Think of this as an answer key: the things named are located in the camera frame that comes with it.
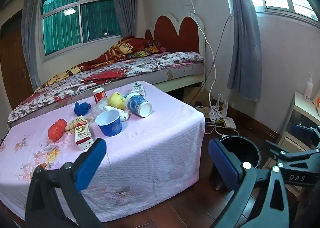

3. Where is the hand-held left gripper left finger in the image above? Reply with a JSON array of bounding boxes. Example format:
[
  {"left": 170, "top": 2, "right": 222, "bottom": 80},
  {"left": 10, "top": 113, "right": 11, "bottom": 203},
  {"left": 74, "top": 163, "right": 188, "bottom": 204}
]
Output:
[{"left": 24, "top": 138, "right": 107, "bottom": 228}]

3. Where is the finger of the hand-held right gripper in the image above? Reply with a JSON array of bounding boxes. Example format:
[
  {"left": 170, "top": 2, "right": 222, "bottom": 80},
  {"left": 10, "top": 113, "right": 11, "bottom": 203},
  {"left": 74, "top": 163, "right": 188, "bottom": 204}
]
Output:
[
  {"left": 265, "top": 140, "right": 320, "bottom": 190},
  {"left": 291, "top": 124, "right": 320, "bottom": 149}
]

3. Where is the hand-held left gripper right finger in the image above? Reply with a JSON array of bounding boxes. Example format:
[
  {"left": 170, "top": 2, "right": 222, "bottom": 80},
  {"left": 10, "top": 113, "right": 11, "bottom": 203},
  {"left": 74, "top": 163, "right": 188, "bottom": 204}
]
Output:
[{"left": 208, "top": 138, "right": 298, "bottom": 228}]

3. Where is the black trash bin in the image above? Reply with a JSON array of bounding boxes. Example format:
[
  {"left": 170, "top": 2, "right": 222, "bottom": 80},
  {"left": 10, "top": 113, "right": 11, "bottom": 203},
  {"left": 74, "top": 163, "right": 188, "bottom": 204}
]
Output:
[{"left": 209, "top": 135, "right": 262, "bottom": 191}]

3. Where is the clear bubble wrap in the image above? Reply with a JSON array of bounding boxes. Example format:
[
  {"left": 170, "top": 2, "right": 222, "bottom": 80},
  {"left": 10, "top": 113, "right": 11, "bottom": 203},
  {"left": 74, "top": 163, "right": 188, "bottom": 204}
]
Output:
[{"left": 90, "top": 99, "right": 110, "bottom": 118}]

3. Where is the yellow fuzzy towel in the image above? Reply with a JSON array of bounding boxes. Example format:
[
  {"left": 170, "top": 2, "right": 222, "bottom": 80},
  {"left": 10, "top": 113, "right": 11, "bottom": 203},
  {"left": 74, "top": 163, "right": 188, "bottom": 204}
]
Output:
[{"left": 108, "top": 92, "right": 126, "bottom": 110}]

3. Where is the white side cabinet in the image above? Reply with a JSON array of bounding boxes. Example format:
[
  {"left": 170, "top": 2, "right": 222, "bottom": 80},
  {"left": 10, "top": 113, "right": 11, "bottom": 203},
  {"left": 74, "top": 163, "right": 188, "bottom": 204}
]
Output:
[{"left": 275, "top": 92, "right": 320, "bottom": 153}]

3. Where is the red and white carton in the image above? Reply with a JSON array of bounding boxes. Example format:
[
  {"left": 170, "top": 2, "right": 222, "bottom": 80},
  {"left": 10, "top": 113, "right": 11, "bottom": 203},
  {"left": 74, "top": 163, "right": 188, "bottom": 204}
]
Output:
[{"left": 74, "top": 121, "right": 95, "bottom": 152}]

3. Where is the blue paper bowl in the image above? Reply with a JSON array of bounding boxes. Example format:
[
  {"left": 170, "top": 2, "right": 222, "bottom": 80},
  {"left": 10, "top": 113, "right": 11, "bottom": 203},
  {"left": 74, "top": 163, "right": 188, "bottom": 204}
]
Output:
[{"left": 95, "top": 110, "right": 123, "bottom": 137}]

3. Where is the white pump bottle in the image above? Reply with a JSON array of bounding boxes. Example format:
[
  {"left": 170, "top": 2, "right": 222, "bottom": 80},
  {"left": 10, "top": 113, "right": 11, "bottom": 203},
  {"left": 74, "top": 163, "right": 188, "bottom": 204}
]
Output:
[{"left": 303, "top": 72, "right": 314, "bottom": 102}]

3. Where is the white router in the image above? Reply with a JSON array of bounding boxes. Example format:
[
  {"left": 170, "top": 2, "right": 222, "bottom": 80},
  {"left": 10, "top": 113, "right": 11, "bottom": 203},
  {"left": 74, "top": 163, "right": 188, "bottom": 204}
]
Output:
[{"left": 209, "top": 94, "right": 237, "bottom": 130}]

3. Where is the pink floral tablecloth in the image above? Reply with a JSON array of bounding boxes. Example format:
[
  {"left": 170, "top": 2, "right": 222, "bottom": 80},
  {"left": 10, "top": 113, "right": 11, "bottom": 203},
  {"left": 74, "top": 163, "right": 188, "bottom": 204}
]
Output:
[{"left": 0, "top": 83, "right": 206, "bottom": 222}]

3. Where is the red paper cup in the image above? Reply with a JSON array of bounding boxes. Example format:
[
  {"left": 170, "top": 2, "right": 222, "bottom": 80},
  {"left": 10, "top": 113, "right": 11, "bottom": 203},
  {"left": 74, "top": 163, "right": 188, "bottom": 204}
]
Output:
[{"left": 93, "top": 87, "right": 105, "bottom": 104}]

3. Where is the blue patterned paper cup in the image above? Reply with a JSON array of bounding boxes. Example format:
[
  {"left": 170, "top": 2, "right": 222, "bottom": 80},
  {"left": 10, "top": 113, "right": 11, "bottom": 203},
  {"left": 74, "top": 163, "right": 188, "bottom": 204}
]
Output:
[{"left": 124, "top": 92, "right": 153, "bottom": 118}]

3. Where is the green and white carton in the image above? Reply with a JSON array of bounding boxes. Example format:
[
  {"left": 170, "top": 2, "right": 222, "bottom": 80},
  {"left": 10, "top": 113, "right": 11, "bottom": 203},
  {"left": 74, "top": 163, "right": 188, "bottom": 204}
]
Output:
[{"left": 132, "top": 82, "right": 146, "bottom": 97}]

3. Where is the grey curtain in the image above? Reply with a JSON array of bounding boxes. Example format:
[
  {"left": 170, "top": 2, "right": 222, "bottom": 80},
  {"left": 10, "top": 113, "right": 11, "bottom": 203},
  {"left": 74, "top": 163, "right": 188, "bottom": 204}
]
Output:
[
  {"left": 109, "top": 0, "right": 138, "bottom": 38},
  {"left": 21, "top": 0, "right": 43, "bottom": 91},
  {"left": 219, "top": 0, "right": 262, "bottom": 102}
]

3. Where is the bed with floral sheet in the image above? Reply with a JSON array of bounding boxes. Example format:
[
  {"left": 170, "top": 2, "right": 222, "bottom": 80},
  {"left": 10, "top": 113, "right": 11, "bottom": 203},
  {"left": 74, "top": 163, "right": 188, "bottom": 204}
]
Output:
[{"left": 7, "top": 52, "right": 206, "bottom": 131}]

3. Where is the red printed blanket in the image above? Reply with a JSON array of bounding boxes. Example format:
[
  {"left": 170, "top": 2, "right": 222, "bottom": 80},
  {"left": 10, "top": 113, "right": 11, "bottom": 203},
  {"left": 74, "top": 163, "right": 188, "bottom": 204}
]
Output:
[{"left": 35, "top": 35, "right": 168, "bottom": 91}]

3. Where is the brown wooden door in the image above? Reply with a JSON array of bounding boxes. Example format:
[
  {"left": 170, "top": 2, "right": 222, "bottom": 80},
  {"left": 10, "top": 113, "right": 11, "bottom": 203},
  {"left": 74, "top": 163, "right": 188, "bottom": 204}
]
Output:
[{"left": 0, "top": 9, "right": 34, "bottom": 111}]

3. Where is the green glass window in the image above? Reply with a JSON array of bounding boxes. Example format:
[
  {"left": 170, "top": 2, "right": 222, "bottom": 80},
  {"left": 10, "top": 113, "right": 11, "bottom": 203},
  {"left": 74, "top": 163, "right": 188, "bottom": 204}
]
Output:
[{"left": 39, "top": 0, "right": 123, "bottom": 62}]

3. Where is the red heart-shaped headboard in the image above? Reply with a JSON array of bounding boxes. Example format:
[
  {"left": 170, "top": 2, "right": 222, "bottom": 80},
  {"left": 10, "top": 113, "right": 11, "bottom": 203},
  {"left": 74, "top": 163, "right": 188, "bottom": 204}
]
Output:
[{"left": 145, "top": 13, "right": 207, "bottom": 55}]

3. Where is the white power cable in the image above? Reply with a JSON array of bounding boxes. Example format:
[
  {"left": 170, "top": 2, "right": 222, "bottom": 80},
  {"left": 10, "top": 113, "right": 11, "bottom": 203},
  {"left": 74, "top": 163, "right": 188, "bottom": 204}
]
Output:
[{"left": 176, "top": 0, "right": 219, "bottom": 111}]

